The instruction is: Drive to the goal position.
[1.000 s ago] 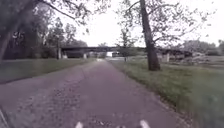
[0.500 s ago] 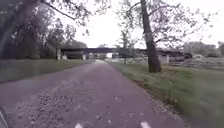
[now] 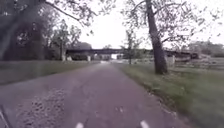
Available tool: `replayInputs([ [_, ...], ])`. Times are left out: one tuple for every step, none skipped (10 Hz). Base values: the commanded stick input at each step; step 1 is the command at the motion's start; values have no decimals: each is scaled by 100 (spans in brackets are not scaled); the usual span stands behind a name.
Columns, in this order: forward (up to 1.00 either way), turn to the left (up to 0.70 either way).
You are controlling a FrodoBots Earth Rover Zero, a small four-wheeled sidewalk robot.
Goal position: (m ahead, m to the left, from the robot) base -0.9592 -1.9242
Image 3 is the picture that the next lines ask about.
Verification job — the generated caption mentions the group of dark trees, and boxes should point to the group of dark trees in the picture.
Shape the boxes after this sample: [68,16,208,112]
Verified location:
[0,0,84,62]

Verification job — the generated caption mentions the small young tree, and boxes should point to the small young tree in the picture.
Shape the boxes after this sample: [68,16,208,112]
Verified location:
[120,29,143,65]

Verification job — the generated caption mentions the large thick-trunked tree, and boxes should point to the large thick-trunked tree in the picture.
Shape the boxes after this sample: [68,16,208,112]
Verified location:
[119,0,224,75]

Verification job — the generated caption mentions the grass field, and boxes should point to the grass field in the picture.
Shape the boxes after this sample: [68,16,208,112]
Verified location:
[0,59,101,86]

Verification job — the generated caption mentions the leaf-strewn purple-grey paved path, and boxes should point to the leaf-strewn purple-grey paved path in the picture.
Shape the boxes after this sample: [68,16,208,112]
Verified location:
[0,62,201,128]

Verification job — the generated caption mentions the dark overpass bridge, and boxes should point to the dark overpass bridge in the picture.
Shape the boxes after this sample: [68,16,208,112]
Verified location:
[64,48,201,64]

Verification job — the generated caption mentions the grass verge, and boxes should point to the grass verge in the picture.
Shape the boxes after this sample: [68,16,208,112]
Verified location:
[111,61,224,128]

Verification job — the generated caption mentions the distant trees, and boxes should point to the distant trees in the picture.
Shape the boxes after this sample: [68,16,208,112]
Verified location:
[188,41,224,58]

